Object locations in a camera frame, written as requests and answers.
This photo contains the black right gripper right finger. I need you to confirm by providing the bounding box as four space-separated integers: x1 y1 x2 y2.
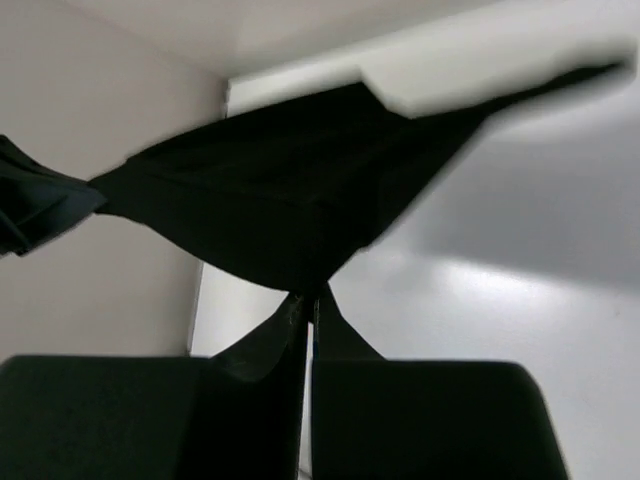
310 289 568 480

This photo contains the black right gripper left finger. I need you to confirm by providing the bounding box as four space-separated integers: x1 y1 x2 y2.
1 295 306 479

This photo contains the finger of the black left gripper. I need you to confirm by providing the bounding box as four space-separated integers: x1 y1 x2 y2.
0 136 106 256

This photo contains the black skirt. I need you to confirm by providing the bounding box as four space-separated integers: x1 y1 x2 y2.
90 59 633 294

